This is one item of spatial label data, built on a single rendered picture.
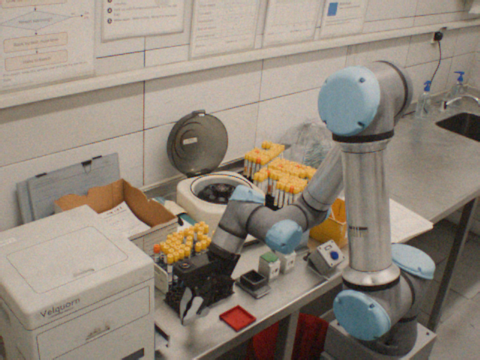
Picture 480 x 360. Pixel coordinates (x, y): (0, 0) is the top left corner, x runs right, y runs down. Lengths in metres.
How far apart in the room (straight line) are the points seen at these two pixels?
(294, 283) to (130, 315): 0.58
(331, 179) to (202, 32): 0.80
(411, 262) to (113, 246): 0.62
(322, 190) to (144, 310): 0.47
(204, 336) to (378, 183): 0.61
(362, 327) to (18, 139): 1.03
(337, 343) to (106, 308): 0.56
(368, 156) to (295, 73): 1.26
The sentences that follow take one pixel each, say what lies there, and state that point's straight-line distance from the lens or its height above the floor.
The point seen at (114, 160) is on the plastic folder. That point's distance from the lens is 1.80.
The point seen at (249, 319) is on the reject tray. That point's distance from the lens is 1.48.
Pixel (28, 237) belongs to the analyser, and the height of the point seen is 1.17.
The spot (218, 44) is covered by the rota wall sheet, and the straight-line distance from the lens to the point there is 1.93.
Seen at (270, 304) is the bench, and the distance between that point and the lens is 1.53.
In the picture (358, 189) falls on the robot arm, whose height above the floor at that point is 1.37.
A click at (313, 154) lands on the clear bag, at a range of 2.22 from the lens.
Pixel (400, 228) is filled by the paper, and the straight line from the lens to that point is 1.95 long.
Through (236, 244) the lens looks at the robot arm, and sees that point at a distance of 1.32.
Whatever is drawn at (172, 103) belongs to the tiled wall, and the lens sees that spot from 1.87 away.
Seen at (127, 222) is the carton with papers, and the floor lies 0.94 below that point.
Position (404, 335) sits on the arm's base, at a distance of 1.33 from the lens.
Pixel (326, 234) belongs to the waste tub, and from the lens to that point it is 1.78.
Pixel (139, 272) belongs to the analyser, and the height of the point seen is 1.16.
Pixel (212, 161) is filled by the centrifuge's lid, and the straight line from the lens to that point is 1.95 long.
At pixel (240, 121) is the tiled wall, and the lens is 2.12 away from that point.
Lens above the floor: 1.84
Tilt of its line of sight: 27 degrees down
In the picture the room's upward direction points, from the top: 5 degrees clockwise
